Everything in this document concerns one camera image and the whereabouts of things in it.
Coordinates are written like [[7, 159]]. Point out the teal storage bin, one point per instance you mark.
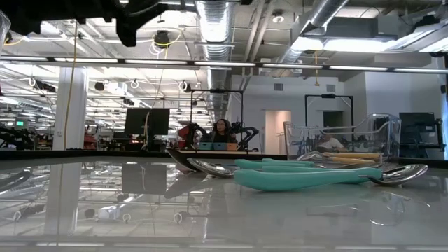
[[206, 146]]

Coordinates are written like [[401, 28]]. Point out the silver spiral air duct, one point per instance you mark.
[[315, 21], [215, 28]]

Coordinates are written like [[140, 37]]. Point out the black computer monitor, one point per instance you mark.
[[140, 120]]

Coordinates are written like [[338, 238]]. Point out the black table frame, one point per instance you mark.
[[70, 154]]

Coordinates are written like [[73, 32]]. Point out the background black robot arm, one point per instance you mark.
[[190, 134], [246, 133]]

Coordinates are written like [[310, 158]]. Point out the black rig frame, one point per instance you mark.
[[329, 95], [217, 90]]

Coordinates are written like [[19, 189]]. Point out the black cabinet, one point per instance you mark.
[[420, 133]]

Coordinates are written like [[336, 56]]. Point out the blue storage bin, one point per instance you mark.
[[220, 146]]

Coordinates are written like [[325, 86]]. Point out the green exit sign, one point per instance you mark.
[[19, 123]]

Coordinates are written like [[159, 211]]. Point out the black ceiling device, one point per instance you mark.
[[162, 38]]

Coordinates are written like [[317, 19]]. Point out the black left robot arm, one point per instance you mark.
[[35, 14]]

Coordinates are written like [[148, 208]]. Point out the red equipment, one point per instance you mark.
[[90, 140]]

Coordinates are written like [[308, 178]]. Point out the person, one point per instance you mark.
[[330, 143], [221, 131]]

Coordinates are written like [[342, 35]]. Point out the white structural column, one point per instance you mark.
[[70, 112]]

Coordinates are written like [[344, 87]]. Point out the orange storage bin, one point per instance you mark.
[[232, 146]]

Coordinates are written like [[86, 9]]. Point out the LED light bar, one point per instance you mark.
[[224, 63]]

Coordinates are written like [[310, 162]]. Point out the clear plastic container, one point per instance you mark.
[[392, 140]]

